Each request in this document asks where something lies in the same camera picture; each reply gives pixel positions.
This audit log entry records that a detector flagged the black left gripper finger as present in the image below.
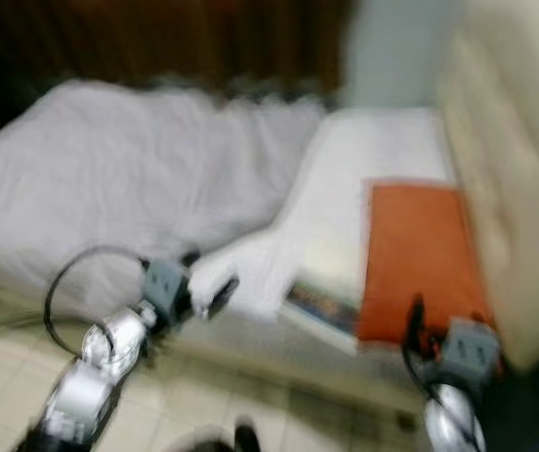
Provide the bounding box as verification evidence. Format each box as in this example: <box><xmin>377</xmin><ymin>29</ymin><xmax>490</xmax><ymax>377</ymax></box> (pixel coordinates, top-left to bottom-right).
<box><xmin>204</xmin><ymin>273</ymin><xmax>240</xmax><ymax>319</ymax></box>

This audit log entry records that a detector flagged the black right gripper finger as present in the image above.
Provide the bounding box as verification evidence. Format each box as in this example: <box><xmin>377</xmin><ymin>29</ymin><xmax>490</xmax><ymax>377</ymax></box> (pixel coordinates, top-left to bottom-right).
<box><xmin>401</xmin><ymin>294</ymin><xmax>426</xmax><ymax>354</ymax></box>

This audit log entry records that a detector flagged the orange pillow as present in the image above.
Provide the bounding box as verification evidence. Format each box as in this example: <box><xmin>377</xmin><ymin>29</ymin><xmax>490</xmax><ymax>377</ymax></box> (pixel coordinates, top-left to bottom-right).
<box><xmin>356</xmin><ymin>182</ymin><xmax>495</xmax><ymax>347</ymax></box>

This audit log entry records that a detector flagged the cream book with landscape picture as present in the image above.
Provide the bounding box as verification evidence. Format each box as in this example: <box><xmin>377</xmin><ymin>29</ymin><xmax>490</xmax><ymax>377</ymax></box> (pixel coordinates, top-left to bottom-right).
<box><xmin>284</xmin><ymin>231</ymin><xmax>369</xmax><ymax>340</ymax></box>

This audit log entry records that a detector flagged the black robot foot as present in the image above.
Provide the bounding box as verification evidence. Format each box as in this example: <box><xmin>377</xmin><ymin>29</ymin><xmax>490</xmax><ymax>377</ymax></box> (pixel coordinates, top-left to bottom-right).
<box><xmin>232</xmin><ymin>422</ymin><xmax>263</xmax><ymax>452</ymax></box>

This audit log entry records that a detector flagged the light grey blanket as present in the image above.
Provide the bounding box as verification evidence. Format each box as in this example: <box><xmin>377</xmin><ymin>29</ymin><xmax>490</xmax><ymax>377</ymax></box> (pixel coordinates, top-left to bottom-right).
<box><xmin>0</xmin><ymin>80</ymin><xmax>327</xmax><ymax>326</ymax></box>

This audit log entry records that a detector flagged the white quilted mattress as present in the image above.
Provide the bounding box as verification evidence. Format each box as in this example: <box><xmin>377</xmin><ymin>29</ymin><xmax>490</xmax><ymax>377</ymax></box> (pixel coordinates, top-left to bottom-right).
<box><xmin>199</xmin><ymin>106</ymin><xmax>464</xmax><ymax>326</ymax></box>

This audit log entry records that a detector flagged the cream headboard with wooden trim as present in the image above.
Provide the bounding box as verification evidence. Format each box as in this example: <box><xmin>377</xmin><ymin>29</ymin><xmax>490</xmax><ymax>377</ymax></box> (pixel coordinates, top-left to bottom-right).
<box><xmin>434</xmin><ymin>0</ymin><xmax>539</xmax><ymax>373</ymax></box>

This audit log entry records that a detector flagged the brown curtain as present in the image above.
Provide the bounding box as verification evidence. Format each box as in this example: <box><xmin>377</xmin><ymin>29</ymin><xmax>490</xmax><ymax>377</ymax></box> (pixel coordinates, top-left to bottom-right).
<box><xmin>0</xmin><ymin>0</ymin><xmax>351</xmax><ymax>100</ymax></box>

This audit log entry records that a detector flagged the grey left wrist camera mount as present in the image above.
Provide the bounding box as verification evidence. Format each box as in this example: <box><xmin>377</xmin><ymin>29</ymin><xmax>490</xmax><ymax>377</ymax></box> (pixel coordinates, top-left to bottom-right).
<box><xmin>142</xmin><ymin>256</ymin><xmax>193</xmax><ymax>321</ymax></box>

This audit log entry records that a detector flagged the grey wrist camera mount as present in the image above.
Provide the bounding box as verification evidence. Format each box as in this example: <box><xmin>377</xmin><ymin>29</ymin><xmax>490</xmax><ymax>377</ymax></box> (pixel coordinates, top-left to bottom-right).
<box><xmin>439</xmin><ymin>317</ymin><xmax>501</xmax><ymax>382</ymax></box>
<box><xmin>142</xmin><ymin>256</ymin><xmax>193</xmax><ymax>321</ymax></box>

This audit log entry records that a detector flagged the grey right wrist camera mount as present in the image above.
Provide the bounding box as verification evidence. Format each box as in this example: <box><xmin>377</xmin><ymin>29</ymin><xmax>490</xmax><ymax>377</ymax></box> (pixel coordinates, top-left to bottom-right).
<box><xmin>439</xmin><ymin>317</ymin><xmax>501</xmax><ymax>382</ymax></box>

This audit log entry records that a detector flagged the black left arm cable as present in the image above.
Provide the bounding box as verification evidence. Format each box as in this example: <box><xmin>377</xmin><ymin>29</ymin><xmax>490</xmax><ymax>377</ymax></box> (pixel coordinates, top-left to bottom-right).
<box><xmin>0</xmin><ymin>245</ymin><xmax>153</xmax><ymax>359</ymax></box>

